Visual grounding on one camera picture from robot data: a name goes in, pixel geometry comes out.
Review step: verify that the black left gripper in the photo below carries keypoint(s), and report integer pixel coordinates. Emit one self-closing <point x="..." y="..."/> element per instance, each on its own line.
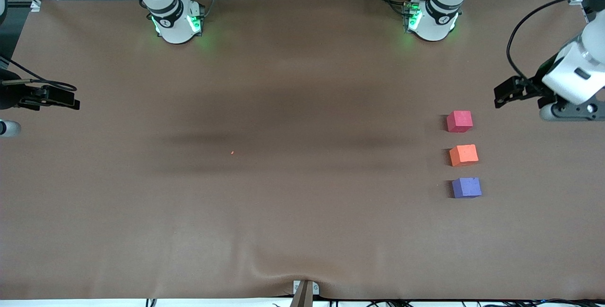
<point x="540" y="81"/>

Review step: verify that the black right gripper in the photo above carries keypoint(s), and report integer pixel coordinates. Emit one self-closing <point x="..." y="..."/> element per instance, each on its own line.
<point x="9" y="95"/>

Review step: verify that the orange foam cube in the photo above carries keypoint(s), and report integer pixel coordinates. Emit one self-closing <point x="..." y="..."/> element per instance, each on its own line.
<point x="463" y="155"/>

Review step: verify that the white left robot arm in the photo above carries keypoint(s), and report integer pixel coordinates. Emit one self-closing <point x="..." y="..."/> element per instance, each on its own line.
<point x="432" y="19"/>

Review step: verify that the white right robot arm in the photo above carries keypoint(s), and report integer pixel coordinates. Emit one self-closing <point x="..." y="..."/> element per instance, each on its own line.
<point x="176" y="26"/>

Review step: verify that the red foam cube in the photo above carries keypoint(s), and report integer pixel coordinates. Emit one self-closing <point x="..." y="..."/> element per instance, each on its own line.
<point x="459" y="120"/>

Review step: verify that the purple foam cube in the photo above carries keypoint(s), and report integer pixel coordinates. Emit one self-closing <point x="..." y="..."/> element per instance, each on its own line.
<point x="466" y="187"/>

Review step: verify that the small green-lit circuit board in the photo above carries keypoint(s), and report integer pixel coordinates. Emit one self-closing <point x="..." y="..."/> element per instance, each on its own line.
<point x="408" y="16"/>

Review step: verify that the brown table mat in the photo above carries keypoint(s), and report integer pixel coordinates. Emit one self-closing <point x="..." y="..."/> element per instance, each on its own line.
<point x="302" y="226"/>

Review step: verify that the white corner bracket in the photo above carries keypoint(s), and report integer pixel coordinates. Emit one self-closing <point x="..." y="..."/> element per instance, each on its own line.
<point x="35" y="6"/>

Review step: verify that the metal clamp bracket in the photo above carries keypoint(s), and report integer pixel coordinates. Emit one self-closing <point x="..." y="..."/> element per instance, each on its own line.
<point x="306" y="293"/>

